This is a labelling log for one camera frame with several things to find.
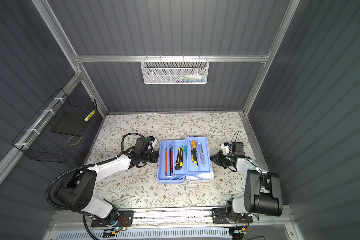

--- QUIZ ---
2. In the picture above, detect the white blue tool box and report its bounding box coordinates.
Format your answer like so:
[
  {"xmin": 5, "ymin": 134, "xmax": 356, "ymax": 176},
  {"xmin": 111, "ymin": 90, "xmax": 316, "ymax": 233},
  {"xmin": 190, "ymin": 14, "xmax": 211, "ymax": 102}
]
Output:
[{"xmin": 157, "ymin": 137, "xmax": 215, "ymax": 185}]

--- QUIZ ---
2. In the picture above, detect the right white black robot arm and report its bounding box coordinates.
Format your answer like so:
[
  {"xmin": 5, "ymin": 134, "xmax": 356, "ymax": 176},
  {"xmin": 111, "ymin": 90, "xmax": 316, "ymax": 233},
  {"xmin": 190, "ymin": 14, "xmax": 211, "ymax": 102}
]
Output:
[{"xmin": 210, "ymin": 130, "xmax": 283, "ymax": 224}]

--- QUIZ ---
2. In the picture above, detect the red handled tool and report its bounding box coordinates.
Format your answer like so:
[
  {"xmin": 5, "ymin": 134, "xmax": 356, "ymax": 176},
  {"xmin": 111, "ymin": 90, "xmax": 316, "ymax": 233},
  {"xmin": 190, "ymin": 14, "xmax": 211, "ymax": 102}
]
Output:
[{"xmin": 169, "ymin": 147, "xmax": 173, "ymax": 177}]

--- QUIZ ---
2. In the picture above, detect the white wire mesh basket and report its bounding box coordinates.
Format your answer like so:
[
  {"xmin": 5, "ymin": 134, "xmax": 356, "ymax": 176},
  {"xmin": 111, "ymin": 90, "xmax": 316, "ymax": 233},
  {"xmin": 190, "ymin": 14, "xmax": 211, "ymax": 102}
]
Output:
[{"xmin": 141, "ymin": 60, "xmax": 210, "ymax": 85}]

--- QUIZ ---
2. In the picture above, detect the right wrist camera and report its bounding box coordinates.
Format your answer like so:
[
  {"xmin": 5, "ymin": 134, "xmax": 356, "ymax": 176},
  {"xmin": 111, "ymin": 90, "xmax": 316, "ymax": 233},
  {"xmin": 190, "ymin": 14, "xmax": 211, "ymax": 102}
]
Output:
[{"xmin": 221, "ymin": 143, "xmax": 231, "ymax": 156}]

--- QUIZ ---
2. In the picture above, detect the black foam pad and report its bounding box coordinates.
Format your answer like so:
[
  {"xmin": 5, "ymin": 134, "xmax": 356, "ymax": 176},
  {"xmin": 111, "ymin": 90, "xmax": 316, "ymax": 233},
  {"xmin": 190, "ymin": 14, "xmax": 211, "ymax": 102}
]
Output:
[{"xmin": 51, "ymin": 113, "xmax": 89, "ymax": 137}]

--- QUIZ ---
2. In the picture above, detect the orange handled tool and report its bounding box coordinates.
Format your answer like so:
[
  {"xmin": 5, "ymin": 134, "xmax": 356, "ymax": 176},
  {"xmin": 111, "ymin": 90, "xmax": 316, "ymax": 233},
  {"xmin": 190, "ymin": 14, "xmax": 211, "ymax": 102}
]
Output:
[{"xmin": 165, "ymin": 148, "xmax": 168, "ymax": 177}]

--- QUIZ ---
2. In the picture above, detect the black wire cage basket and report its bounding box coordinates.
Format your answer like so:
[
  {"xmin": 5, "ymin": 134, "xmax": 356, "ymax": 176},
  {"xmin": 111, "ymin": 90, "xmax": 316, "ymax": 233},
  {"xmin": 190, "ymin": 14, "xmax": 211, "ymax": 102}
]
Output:
[{"xmin": 12, "ymin": 91, "xmax": 97, "ymax": 164}]

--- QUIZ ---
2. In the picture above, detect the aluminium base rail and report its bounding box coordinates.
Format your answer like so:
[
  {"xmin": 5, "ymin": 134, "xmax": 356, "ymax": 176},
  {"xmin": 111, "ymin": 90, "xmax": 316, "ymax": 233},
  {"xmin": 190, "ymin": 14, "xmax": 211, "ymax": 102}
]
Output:
[{"xmin": 48, "ymin": 205, "xmax": 295, "ymax": 231}]

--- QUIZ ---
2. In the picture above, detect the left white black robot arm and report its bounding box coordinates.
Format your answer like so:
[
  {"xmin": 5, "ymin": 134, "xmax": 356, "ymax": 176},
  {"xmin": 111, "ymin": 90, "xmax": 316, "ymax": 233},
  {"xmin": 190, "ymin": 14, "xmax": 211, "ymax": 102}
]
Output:
[{"xmin": 46, "ymin": 133, "xmax": 159, "ymax": 227}]

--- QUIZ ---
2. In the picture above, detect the clear small screwdriver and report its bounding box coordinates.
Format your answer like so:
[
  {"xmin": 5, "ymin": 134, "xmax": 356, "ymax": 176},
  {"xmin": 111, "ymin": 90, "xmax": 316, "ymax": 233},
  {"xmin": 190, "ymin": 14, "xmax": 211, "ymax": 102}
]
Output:
[{"xmin": 197, "ymin": 142, "xmax": 206, "ymax": 166}]

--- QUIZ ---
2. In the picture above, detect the black yellow screwdriver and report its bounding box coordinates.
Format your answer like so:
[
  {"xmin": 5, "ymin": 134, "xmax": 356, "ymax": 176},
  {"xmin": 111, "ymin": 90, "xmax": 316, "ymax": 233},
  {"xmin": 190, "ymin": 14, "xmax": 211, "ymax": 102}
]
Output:
[{"xmin": 190, "ymin": 140, "xmax": 199, "ymax": 166}]

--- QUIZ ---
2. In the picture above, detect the yellow black utility knife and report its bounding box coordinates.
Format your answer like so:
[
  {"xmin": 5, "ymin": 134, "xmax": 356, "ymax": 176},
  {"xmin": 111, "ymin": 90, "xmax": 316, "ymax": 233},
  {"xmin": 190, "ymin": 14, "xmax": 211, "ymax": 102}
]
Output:
[{"xmin": 175, "ymin": 148, "xmax": 184, "ymax": 171}]

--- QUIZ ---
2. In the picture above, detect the white vented cable duct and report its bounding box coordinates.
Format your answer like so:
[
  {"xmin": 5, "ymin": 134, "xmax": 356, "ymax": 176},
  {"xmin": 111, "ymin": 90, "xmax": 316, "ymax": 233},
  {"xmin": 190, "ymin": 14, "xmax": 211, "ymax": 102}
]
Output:
[{"xmin": 53, "ymin": 227, "xmax": 233, "ymax": 240}]

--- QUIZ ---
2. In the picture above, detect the yellow tag in cage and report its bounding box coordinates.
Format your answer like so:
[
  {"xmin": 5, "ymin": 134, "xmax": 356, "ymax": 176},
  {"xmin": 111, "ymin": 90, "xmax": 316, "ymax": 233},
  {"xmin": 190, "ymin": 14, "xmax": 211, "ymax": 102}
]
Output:
[{"xmin": 84, "ymin": 110, "xmax": 97, "ymax": 122}]

